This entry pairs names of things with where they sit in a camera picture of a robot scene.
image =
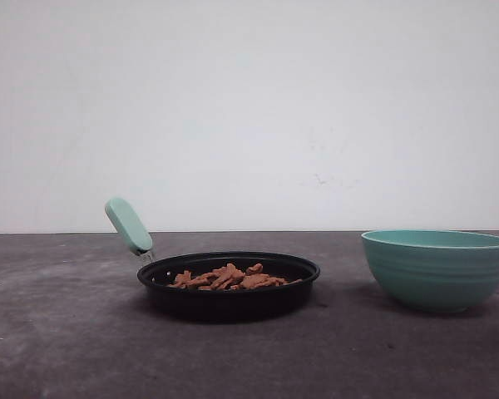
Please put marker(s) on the black frying pan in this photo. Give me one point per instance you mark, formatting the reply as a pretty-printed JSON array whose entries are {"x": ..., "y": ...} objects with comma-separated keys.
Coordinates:
[{"x": 212, "y": 306}]

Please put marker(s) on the teal ceramic bowl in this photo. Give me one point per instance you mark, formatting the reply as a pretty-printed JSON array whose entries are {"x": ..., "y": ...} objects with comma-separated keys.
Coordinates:
[{"x": 433, "y": 270}]

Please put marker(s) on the brown beef cubes pile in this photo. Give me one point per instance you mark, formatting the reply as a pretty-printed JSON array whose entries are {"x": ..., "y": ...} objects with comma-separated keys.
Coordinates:
[{"x": 230, "y": 278}]

